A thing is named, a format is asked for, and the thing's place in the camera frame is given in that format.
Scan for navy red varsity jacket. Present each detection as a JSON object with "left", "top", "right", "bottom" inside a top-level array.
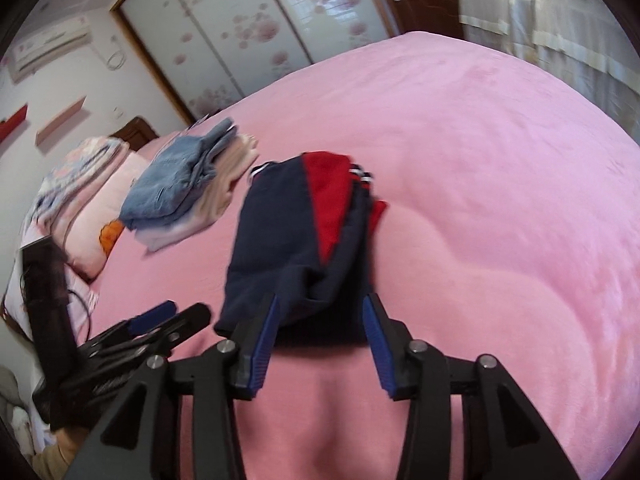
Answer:
[{"left": 214, "top": 151, "right": 386, "bottom": 347}]

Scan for person's left hand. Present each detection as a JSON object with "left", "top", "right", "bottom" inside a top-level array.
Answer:
[{"left": 32, "top": 427, "right": 89, "bottom": 480}]

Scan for pink cartoon pillow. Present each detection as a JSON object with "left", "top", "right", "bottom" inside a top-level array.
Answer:
[{"left": 1, "top": 222, "right": 99, "bottom": 342}]

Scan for pink flower pillow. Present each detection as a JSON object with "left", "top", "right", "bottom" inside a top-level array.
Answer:
[{"left": 52, "top": 152, "right": 149, "bottom": 282}]

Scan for folded floral quilt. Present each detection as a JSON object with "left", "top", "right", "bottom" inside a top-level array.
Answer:
[{"left": 24, "top": 136, "right": 130, "bottom": 231}]

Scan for folded blue jeans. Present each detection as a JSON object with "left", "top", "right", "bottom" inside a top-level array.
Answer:
[{"left": 119, "top": 118, "right": 238, "bottom": 231}]

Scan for pink bed cover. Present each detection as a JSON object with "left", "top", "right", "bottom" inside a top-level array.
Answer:
[{"left": 91, "top": 32, "right": 639, "bottom": 479}]

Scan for folded beige garment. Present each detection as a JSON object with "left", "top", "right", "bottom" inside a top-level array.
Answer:
[{"left": 134, "top": 133, "right": 258, "bottom": 252}]

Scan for dark wooden headboard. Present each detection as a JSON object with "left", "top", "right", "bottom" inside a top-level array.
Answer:
[{"left": 111, "top": 116, "right": 158, "bottom": 152}]

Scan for white air conditioner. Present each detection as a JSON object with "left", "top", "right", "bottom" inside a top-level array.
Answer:
[{"left": 8, "top": 15, "right": 92, "bottom": 82}]

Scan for floral sliding wardrobe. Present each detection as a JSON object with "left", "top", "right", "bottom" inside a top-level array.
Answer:
[{"left": 112, "top": 0, "right": 398, "bottom": 122}]

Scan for cream lace covered furniture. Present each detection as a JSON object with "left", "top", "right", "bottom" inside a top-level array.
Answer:
[{"left": 459, "top": 0, "right": 639, "bottom": 140}]

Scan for black cable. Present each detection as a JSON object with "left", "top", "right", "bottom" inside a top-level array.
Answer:
[{"left": 64, "top": 286, "right": 94, "bottom": 346}]

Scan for pink wall shelf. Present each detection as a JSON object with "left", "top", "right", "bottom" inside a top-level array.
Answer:
[{"left": 35, "top": 96, "right": 86, "bottom": 146}]

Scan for red wall shelf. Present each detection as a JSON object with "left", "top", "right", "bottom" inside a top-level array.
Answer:
[{"left": 0, "top": 104, "right": 28, "bottom": 142}]

